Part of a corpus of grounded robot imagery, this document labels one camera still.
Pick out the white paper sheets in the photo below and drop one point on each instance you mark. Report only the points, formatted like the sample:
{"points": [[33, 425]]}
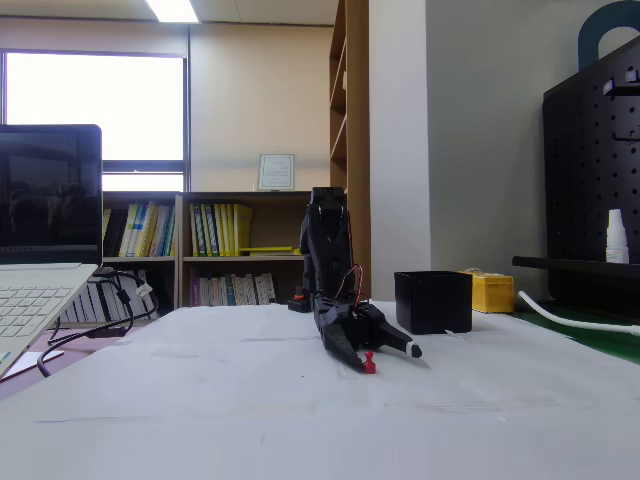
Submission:
{"points": [[250, 400]]}

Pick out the dark blue arch shape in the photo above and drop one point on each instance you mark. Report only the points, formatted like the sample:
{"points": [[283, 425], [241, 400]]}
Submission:
{"points": [[592, 30]]}

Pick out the small red pawn piece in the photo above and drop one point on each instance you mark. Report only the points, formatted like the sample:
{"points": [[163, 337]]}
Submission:
{"points": [[369, 369]]}

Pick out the yellow cardboard box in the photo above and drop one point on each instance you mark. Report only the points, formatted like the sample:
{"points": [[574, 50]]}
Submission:
{"points": [[492, 295]]}

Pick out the tall wooden bookshelf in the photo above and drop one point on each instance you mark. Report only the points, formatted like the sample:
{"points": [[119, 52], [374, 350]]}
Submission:
{"points": [[357, 150]]}

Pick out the row of white patterned books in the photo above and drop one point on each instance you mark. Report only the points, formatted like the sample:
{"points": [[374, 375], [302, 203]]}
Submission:
{"points": [[235, 290]]}

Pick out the flat yellow book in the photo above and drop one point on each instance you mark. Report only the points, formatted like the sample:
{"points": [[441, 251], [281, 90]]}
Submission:
{"points": [[265, 249]]}

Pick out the row of yellow books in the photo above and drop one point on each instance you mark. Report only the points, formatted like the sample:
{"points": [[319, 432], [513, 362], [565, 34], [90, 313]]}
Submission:
{"points": [[220, 230]]}

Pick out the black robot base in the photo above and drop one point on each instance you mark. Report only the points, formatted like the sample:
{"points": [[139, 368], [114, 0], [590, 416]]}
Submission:
{"points": [[300, 306]]}

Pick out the white paper slip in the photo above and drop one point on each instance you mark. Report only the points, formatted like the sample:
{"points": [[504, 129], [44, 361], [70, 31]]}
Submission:
{"points": [[35, 361]]}

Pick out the row of white binders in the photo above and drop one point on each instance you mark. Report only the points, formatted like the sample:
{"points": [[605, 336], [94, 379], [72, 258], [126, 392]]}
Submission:
{"points": [[92, 307]]}

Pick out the orange and black clamp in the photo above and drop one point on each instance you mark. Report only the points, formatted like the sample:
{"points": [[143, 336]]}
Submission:
{"points": [[299, 297]]}

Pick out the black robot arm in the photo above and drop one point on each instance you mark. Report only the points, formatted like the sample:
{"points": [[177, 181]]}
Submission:
{"points": [[325, 240]]}

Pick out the black pegboard stand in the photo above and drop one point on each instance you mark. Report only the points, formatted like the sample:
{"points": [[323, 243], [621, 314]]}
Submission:
{"points": [[590, 190]]}

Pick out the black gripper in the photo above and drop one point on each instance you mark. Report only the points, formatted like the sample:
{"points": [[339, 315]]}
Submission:
{"points": [[361, 334]]}

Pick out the white laptop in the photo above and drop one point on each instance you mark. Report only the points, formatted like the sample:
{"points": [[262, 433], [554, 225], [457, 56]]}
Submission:
{"points": [[45, 200]]}

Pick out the window with dark frame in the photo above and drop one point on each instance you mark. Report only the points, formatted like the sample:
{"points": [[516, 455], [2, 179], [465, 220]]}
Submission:
{"points": [[95, 105]]}

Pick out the row of mixed colour books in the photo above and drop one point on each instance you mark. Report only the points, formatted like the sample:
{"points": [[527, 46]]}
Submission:
{"points": [[142, 230]]}

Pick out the ceiling light panel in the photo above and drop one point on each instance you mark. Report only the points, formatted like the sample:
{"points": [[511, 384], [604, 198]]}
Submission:
{"points": [[172, 10]]}

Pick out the white dropper bottle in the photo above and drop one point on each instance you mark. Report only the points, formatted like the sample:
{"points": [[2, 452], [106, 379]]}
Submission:
{"points": [[617, 245]]}

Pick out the black square container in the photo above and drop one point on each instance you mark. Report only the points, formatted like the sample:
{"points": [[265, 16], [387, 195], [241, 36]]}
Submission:
{"points": [[432, 302]]}

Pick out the low wooden bookshelf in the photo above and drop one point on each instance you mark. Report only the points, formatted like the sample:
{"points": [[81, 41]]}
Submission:
{"points": [[270, 197]]}

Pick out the framed white certificate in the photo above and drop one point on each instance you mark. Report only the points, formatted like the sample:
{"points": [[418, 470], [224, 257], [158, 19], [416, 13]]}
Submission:
{"points": [[276, 172]]}

